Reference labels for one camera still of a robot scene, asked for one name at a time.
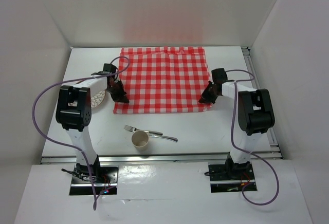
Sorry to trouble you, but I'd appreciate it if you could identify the red white checkered cloth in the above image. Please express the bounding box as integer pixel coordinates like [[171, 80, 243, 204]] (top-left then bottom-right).
[[113, 47, 211, 114]]

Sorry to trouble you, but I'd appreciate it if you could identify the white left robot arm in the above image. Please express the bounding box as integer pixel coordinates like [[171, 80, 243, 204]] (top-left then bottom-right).
[[56, 75, 129, 182]]

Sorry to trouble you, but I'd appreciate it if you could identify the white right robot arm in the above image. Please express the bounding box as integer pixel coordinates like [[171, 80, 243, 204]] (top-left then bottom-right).
[[199, 81, 275, 179]]

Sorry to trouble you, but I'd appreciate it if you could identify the patterned ceramic plate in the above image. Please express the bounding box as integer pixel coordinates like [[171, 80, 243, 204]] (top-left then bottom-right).
[[90, 90, 106, 109]]

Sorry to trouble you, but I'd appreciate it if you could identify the silver fork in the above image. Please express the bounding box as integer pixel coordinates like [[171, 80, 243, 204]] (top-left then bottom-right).
[[124, 125, 163, 136]]

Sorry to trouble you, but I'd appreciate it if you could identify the beige paper cup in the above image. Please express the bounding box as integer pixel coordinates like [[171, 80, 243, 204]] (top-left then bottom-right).
[[131, 131, 149, 151]]

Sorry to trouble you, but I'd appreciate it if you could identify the silver table knife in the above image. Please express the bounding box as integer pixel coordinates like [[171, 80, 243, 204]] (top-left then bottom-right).
[[148, 134, 178, 143]]

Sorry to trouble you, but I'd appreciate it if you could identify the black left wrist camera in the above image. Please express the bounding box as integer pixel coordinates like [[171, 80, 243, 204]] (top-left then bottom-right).
[[103, 63, 118, 74]]

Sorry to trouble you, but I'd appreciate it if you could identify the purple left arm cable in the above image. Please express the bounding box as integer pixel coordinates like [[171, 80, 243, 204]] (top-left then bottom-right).
[[31, 56, 131, 211]]

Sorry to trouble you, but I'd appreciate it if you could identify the aluminium front rail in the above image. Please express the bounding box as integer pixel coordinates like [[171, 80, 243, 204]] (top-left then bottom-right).
[[41, 151, 283, 163]]

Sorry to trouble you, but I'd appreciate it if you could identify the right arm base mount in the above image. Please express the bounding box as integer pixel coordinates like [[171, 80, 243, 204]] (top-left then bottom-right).
[[204, 164, 258, 193]]

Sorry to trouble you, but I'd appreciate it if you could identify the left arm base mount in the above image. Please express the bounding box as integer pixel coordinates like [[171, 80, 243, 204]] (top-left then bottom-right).
[[69, 166, 119, 196]]

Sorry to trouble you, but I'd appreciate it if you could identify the aluminium side rail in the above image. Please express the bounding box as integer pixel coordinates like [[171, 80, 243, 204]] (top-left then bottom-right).
[[241, 46, 281, 158]]

